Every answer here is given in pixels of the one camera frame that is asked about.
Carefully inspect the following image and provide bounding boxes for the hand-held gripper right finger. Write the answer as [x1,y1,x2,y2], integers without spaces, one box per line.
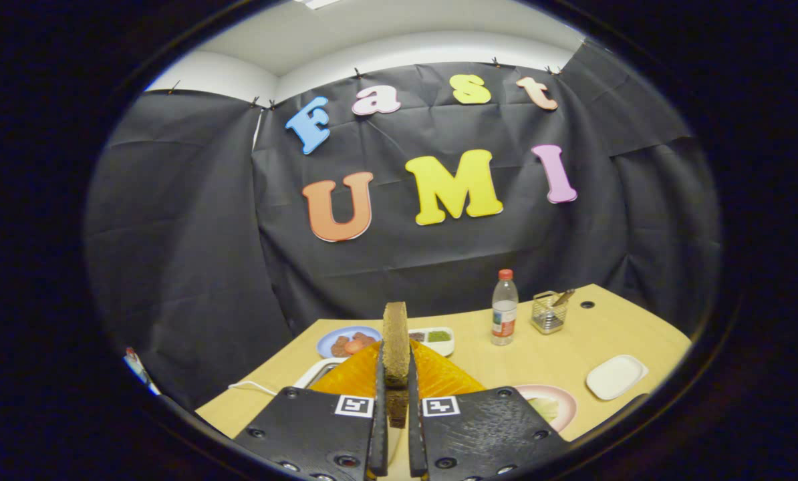
[407,341,570,480]

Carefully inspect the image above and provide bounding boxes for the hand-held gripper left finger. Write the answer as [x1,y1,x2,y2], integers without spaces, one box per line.
[234,341,388,479]

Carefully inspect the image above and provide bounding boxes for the green lettuce leaf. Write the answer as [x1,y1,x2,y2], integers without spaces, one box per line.
[529,397,560,422]

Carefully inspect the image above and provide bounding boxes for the brown toasted bread slice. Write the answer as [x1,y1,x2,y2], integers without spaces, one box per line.
[382,301,411,428]

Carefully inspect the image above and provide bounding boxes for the white toaster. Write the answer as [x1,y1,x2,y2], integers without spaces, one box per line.
[294,357,350,389]

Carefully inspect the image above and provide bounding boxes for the pink round plate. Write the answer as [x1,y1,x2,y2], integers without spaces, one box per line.
[514,384,578,433]

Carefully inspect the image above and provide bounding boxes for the small blue plate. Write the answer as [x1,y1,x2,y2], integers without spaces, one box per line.
[317,325,382,359]

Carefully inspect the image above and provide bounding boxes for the red food slices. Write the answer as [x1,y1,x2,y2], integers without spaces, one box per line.
[331,332,378,357]

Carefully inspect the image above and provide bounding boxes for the white divided condiment tray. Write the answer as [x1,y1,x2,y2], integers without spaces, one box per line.
[409,327,455,357]

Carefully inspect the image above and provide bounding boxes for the clear red-capped water bottle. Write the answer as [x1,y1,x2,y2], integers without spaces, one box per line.
[491,269,519,346]

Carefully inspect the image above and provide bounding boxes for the white square plate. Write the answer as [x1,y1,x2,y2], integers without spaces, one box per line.
[586,355,649,401]

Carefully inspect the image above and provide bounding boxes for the blue and white object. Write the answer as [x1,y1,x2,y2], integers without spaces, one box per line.
[124,347,159,395]

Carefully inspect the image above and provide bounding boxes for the black backdrop cloth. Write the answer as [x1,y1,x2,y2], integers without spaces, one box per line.
[84,40,722,412]

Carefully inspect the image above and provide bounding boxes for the white toaster cable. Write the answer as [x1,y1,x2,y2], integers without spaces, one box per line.
[229,379,279,396]

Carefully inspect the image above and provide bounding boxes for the metal wire utensil holder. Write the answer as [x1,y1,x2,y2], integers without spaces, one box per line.
[531,291,568,335]

